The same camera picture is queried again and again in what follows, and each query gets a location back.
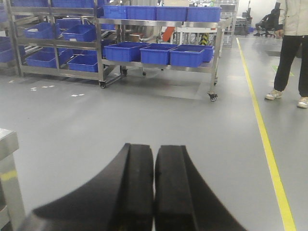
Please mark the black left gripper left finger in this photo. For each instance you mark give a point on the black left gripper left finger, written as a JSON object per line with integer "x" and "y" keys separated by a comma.
{"x": 119, "y": 198}

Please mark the steel cart with bins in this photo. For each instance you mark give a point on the steel cart with bins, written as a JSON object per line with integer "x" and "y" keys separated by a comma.
{"x": 169, "y": 55}

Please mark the steel table corner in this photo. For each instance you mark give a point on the steel table corner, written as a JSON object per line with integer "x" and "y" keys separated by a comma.
{"x": 12, "y": 210}

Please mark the standing person white jacket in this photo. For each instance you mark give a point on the standing person white jacket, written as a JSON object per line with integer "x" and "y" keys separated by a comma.
{"x": 291, "y": 24}

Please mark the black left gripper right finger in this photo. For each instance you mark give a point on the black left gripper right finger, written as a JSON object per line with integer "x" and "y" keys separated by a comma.
{"x": 183, "y": 200}

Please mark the steel flow rack left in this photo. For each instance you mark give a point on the steel flow rack left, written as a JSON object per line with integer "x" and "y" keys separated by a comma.
{"x": 62, "y": 38}

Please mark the seated person in black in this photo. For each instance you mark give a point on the seated person in black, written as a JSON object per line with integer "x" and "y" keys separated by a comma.
{"x": 269, "y": 22}

